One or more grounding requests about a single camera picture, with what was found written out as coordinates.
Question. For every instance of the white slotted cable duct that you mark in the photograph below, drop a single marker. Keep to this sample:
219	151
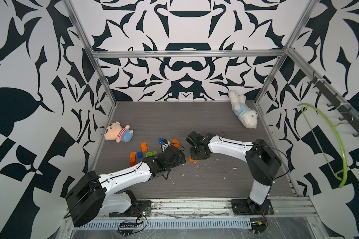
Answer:
171	224

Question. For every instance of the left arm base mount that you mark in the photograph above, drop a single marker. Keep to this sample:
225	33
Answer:
127	205

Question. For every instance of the orange lego brick left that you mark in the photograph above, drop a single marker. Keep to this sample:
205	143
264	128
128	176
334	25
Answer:
132	158

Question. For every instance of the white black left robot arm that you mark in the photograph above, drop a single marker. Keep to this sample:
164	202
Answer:
104	194

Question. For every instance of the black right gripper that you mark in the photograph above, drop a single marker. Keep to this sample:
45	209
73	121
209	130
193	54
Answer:
194	157

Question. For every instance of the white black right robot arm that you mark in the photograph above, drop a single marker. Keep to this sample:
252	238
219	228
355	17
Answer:
262	161

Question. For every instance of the lime green 2x4 lego brick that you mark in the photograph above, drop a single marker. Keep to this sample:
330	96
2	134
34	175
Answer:
149	154

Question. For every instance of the white plush dog blue shirt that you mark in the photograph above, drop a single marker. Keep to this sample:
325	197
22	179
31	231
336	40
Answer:
246	115

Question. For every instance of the pink plush pig toy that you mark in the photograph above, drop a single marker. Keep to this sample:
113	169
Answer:
118	133

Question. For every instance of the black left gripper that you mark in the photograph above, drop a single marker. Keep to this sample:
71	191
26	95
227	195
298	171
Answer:
179	161

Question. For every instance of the black wall hook rack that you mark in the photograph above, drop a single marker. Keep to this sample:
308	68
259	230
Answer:
348	112

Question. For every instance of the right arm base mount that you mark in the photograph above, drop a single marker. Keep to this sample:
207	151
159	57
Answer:
250	208

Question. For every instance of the flat orange 2x4 lego plate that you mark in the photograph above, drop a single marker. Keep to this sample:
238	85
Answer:
175	143

